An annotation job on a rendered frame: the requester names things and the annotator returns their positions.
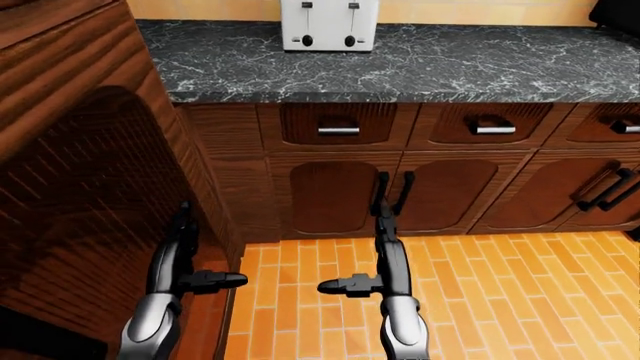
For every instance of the black three-finger left robot hand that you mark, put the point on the black three-finger left robot hand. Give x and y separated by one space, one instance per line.
167 268

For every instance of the black three-finger right robot hand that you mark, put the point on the black three-finger right robot hand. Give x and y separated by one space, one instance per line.
395 266

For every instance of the black toaster knob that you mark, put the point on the black toaster knob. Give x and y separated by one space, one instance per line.
350 40
307 40

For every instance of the white two-lever toaster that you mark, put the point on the white two-lever toaster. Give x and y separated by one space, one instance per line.
327 26

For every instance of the black toaster lever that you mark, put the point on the black toaster lever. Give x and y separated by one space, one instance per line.
354 5
307 5

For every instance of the dark wooden cabinet door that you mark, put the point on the dark wooden cabinet door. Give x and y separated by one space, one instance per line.
450 195
540 191
612 219
332 195

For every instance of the tall dark wooden cabinet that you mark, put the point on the tall dark wooden cabinet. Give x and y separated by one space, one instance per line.
80 157

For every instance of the dark wooden drawer front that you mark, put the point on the dark wooden drawer front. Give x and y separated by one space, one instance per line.
600 138
337 116
490 112

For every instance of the black countertop appliance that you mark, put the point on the black countertop appliance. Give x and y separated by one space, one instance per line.
617 13

